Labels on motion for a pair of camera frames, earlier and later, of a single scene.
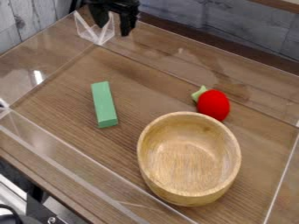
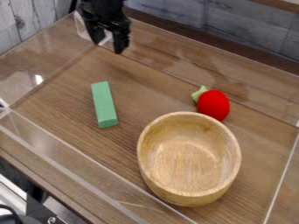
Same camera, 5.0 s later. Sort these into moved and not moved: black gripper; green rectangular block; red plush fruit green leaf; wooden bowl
Moved: black gripper
Not moved: red plush fruit green leaf; wooden bowl; green rectangular block
